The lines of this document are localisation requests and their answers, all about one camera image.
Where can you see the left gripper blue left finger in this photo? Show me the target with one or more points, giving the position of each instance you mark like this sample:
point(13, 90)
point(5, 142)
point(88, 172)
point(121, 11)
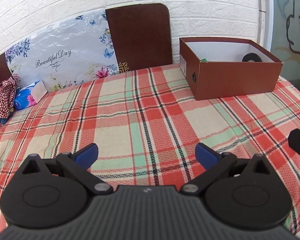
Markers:
point(86, 156)

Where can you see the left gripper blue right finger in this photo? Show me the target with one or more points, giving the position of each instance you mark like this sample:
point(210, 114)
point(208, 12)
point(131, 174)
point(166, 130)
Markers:
point(206, 156)

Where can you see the black tape roll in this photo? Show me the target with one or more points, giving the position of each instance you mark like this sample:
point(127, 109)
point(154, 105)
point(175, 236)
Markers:
point(251, 57)

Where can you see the red plaid bed sheet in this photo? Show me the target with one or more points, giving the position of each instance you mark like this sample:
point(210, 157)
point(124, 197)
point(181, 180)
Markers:
point(147, 123)

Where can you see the blue tissue pack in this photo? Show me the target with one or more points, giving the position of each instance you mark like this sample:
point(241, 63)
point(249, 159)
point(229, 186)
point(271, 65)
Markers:
point(30, 95)

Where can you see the brown shoe box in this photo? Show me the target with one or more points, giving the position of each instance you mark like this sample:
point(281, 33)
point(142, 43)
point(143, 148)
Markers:
point(224, 74)

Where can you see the red checkered cloth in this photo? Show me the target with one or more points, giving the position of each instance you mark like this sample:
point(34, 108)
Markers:
point(8, 90)

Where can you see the glass door with cartoon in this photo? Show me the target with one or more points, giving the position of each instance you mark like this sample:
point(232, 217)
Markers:
point(285, 41)

